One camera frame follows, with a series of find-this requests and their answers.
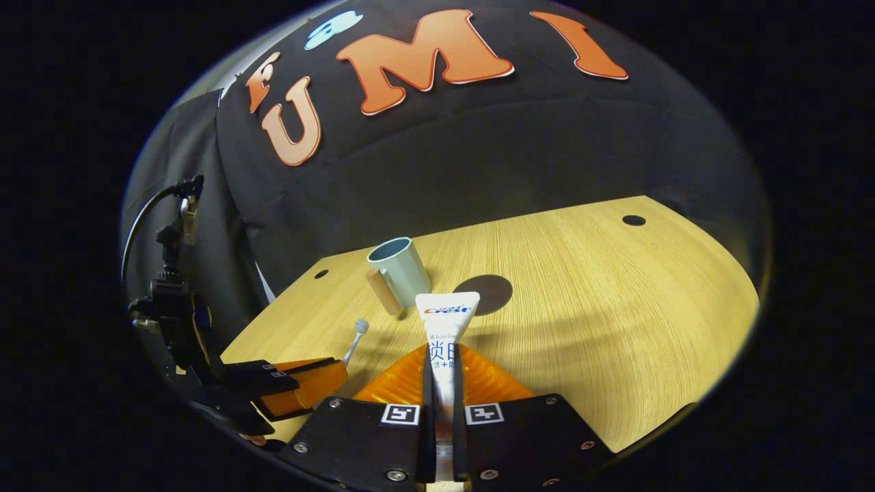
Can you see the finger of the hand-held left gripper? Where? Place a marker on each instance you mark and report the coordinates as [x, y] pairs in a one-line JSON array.
[[307, 389], [253, 369]]

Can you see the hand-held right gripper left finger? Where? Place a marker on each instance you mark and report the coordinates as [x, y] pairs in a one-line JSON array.
[[428, 437]]

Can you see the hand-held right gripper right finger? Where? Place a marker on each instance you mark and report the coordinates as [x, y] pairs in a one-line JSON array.
[[459, 437]]

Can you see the light blue toothbrush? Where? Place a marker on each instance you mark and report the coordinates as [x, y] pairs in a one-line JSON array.
[[358, 335]]

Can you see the white toothpaste tube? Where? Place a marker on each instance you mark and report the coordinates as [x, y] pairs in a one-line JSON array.
[[446, 328]]

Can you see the pale green cup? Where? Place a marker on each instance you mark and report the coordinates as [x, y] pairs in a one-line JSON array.
[[403, 273]]

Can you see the round dark brown coaster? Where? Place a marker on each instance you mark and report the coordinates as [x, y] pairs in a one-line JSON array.
[[493, 290]]

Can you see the black backdrop cloth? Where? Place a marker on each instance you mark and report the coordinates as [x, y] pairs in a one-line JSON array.
[[478, 150]]

